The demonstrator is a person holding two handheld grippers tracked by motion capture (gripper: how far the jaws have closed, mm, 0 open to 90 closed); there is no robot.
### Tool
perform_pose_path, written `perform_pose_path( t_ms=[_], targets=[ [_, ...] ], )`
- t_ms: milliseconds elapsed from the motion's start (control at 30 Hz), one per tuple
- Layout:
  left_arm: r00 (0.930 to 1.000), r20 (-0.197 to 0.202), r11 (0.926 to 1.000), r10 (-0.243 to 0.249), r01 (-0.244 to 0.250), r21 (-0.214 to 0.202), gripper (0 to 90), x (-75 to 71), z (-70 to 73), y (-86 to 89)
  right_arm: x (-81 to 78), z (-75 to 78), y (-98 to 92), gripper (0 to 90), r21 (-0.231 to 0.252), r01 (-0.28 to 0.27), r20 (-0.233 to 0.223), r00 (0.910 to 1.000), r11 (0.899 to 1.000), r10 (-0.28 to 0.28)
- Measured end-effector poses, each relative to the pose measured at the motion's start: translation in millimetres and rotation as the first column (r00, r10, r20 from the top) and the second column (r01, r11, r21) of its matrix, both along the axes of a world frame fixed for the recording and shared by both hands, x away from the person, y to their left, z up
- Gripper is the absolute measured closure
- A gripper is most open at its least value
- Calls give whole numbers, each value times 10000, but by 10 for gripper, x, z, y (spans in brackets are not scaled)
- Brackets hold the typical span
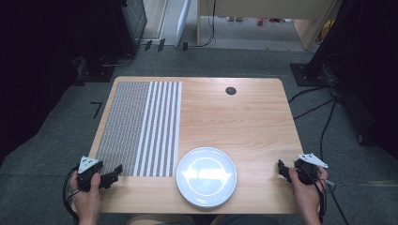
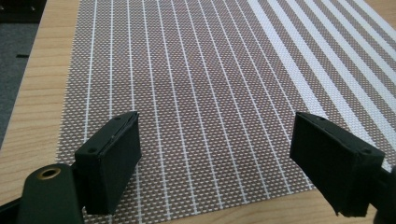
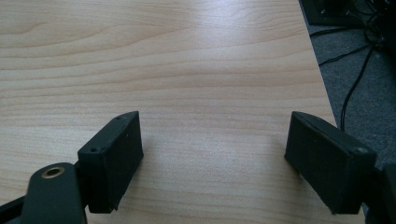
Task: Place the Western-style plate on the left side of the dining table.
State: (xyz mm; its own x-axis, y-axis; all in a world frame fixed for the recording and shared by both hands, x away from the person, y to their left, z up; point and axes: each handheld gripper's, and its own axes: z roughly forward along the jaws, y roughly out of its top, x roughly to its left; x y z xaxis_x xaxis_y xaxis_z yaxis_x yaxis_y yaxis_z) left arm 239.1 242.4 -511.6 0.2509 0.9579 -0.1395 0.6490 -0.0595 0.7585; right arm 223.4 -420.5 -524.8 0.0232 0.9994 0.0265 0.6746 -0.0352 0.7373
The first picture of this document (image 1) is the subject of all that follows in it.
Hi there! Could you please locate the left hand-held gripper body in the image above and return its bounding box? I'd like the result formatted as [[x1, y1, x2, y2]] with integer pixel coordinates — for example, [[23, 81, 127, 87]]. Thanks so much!
[[76, 155, 104, 192]]

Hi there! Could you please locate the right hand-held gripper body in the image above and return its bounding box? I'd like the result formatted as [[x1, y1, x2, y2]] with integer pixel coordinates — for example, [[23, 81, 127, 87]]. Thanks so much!
[[293, 152, 329, 186]]

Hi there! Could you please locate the white round plate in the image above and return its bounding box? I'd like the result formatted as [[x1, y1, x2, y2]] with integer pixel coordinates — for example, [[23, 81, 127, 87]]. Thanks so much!
[[176, 146, 238, 210]]

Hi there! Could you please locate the person's right hand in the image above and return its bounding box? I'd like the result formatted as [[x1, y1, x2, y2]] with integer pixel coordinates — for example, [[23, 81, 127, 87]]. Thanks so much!
[[287, 166, 329, 217]]

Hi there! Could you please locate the person's left hand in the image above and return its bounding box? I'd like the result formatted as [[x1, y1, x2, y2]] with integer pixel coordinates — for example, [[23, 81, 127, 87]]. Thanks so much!
[[69, 170, 103, 221]]

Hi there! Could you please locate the grey striped placemat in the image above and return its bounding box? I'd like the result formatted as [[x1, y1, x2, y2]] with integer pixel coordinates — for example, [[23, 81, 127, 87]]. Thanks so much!
[[95, 81, 183, 178]]

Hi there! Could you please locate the black tape corner mark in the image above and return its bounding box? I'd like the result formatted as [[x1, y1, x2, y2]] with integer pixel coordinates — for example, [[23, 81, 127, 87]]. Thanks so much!
[[90, 100, 103, 120]]

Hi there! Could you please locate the black stand with base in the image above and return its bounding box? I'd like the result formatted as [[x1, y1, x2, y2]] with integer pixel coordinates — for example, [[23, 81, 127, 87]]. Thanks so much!
[[289, 0, 398, 88]]

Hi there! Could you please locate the dark curtain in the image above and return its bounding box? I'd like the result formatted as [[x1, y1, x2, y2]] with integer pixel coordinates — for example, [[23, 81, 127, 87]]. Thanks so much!
[[0, 0, 115, 163]]

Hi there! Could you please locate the dark cabinet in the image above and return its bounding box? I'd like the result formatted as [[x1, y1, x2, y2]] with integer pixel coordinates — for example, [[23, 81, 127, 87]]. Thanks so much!
[[109, 0, 148, 57]]

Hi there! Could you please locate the light wooden desk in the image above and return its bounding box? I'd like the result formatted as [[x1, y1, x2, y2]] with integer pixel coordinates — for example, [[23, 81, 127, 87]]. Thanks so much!
[[196, 0, 343, 52]]

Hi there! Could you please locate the white leaning panel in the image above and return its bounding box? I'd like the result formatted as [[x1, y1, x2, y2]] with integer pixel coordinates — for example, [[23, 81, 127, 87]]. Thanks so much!
[[174, 0, 192, 48]]

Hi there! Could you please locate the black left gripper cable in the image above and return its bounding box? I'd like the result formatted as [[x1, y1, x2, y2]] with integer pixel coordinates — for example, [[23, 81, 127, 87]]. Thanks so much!
[[62, 164, 81, 225]]

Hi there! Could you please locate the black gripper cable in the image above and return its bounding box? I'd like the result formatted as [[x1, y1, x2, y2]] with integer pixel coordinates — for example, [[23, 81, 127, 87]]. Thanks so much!
[[314, 174, 351, 225], [62, 164, 81, 225]]

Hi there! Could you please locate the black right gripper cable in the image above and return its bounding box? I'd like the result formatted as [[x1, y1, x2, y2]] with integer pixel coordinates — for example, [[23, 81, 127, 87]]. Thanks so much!
[[314, 174, 351, 225]]

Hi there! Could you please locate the black floor cable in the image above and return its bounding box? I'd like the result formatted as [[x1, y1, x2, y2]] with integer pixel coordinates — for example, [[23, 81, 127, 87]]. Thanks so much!
[[318, 98, 339, 161], [287, 85, 336, 121]]

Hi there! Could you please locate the black hanging cable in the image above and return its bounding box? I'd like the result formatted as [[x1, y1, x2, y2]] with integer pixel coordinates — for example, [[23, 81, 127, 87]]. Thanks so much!
[[196, 0, 218, 49]]

